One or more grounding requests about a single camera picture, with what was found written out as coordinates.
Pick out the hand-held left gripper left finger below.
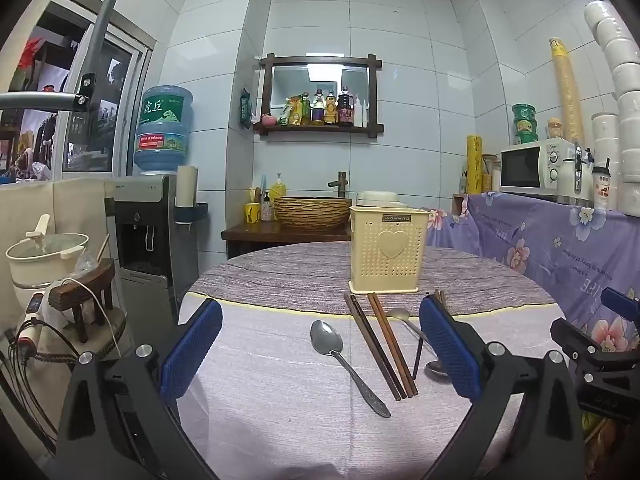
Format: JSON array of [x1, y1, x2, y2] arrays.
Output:
[[57, 299, 223, 480]]

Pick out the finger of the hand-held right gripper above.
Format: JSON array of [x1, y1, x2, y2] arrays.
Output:
[[550, 317, 603, 361], [602, 287, 640, 333]]

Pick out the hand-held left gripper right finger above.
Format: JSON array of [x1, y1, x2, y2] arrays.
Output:
[[419, 295, 586, 480]]

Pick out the reddish brown chopstick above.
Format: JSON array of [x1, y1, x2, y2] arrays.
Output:
[[372, 292, 419, 395], [367, 294, 414, 397]]

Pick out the cream plastic utensil basket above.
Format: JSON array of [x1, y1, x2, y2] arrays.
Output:
[[348, 206, 431, 295]]

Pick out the large steel spoon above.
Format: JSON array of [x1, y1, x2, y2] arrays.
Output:
[[310, 319, 392, 419]]

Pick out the purple floral cloth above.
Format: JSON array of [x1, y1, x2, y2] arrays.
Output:
[[420, 192, 640, 361]]

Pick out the milk tea cup with straw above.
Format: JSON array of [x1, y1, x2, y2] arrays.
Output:
[[591, 158, 616, 211]]

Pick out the small dark wooden stool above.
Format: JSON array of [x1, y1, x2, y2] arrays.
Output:
[[48, 258, 117, 345]]

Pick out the round woven cushion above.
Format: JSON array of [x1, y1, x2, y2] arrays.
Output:
[[30, 305, 127, 362]]

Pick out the dark wooden washstand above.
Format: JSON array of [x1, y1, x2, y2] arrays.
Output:
[[221, 221, 353, 261]]

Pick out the blue-grey cup holder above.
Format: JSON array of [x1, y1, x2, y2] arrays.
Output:
[[173, 202, 210, 225]]

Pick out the grey water dispenser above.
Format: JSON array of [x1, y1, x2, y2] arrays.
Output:
[[105, 175, 201, 322]]

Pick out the white and brown rice cooker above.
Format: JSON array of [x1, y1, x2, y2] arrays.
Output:
[[356, 190, 408, 209]]

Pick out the white handheld device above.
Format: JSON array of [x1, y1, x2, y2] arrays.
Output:
[[15, 292, 47, 357]]

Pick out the white paper cup sleeve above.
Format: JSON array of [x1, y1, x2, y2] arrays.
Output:
[[176, 165, 199, 208]]

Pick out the white pot with glass lid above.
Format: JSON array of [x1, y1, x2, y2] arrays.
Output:
[[6, 214, 90, 311]]

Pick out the white microwave oven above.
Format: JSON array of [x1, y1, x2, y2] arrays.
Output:
[[500, 140, 576, 196]]

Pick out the stack of white tubs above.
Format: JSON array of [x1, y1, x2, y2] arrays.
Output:
[[591, 112, 622, 166]]

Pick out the woven pattern basin sink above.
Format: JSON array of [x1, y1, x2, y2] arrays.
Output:
[[273, 196, 352, 231]]

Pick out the yellow wrap roll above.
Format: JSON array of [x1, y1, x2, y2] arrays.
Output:
[[466, 135, 483, 195]]

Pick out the tall stack of paper cups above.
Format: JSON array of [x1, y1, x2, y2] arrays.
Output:
[[549, 37, 583, 143]]

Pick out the blue water cooler bottle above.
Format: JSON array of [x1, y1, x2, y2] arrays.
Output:
[[133, 85, 195, 176]]

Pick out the dark soy sauce bottle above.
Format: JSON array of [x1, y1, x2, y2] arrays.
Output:
[[336, 86, 355, 127]]

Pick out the wooden framed mirror shelf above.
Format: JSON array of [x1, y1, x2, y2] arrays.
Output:
[[258, 53, 385, 138]]

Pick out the white cable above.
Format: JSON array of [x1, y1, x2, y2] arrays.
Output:
[[59, 276, 122, 361]]

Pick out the white kettle with chrome handle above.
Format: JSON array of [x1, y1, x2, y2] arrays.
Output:
[[557, 142, 596, 206]]

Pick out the black cables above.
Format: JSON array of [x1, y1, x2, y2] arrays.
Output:
[[0, 320, 68, 456]]

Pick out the window with metal frame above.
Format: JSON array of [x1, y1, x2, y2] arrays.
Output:
[[0, 0, 157, 181]]

